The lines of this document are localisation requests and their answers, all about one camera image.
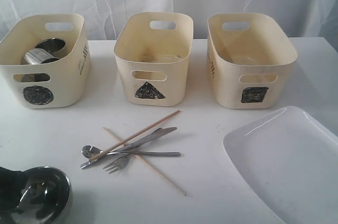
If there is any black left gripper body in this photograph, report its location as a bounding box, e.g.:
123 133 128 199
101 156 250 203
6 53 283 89
1 167 26 208

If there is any large steel bowl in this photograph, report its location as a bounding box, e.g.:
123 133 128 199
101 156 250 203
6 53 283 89
1 166 72 223

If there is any steel cup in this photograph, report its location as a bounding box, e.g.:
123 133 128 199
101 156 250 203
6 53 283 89
20 48 62 82

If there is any steel mug with handle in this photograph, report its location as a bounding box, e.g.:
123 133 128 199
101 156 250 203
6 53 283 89
35 38 69 59

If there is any steel table knife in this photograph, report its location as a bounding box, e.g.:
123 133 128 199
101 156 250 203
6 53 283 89
80 127 177 169

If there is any steel spoon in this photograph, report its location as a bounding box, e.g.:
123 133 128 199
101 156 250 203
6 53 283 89
81 145 181 158

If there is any wooden chopstick upper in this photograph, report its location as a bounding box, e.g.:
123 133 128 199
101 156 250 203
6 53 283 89
89 110 181 162

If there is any wooden chopstick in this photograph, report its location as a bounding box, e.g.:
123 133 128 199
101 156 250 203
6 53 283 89
103 127 190 197
89 110 181 162

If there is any steel fork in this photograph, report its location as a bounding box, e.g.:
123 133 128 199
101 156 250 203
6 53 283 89
104 155 131 174

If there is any cream bin circle mark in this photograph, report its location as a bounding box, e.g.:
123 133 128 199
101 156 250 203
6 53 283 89
1 14 90 109

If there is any wooden chopstick lower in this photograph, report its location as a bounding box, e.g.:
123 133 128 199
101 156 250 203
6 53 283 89
103 127 190 197

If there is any cream bin triangle mark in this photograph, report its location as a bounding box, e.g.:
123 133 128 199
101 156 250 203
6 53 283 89
114 12 193 106

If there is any cream bin square mark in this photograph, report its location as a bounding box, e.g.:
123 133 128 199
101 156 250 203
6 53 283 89
207 13 298 109

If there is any white square ceramic plate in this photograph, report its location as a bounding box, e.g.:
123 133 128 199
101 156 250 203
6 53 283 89
223 106 337 223

